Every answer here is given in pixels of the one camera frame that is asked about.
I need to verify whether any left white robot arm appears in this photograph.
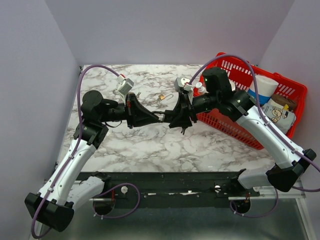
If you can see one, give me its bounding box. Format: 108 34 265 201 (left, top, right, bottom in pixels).
24 90 159 232

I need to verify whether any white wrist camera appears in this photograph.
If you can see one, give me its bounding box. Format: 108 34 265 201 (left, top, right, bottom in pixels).
117 74 134 97
174 77 194 93

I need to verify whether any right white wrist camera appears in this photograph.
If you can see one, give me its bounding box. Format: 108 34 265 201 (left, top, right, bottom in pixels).
174 77 194 93

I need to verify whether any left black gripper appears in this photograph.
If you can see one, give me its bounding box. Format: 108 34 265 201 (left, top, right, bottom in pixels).
99 93 159 129

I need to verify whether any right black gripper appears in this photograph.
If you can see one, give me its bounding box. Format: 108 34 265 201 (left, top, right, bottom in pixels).
167 92 219 129

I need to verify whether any black padlock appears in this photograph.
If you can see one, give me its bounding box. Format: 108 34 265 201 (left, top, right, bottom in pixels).
151 110 175 123

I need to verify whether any purple cable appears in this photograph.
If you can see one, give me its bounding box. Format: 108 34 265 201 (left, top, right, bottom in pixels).
188 53 320 193
31 64 126 239

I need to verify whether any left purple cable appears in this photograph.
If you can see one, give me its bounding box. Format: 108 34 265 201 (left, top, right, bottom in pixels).
31 64 126 239

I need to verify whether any white lotion bottle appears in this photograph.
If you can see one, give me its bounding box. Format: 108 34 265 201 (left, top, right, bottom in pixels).
193 82 207 97

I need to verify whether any white printed bag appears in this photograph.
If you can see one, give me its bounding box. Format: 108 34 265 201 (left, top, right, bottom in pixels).
261 99 297 134

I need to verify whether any small brass padlock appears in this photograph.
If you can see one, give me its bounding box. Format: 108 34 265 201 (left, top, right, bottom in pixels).
158 93 174 101

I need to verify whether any large brass padlock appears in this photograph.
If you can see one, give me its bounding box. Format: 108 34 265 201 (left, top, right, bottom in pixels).
113 88 121 96

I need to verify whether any brown round container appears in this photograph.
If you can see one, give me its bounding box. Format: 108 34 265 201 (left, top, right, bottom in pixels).
271 94 298 112

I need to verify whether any white toilet paper roll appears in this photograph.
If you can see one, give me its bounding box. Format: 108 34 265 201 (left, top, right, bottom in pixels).
255 74 279 105

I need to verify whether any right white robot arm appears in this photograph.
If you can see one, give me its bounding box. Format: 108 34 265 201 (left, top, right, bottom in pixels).
164 67 316 196

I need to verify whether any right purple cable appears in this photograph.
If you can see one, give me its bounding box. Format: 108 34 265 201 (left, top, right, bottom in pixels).
188 53 320 193

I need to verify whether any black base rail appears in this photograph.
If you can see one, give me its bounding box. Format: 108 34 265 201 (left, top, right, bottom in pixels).
72 171 293 210

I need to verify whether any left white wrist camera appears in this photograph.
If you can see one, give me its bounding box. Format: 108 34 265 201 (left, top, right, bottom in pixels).
117 74 134 97

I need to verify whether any red plastic basket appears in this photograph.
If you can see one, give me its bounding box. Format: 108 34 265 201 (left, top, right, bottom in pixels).
197 56 308 150

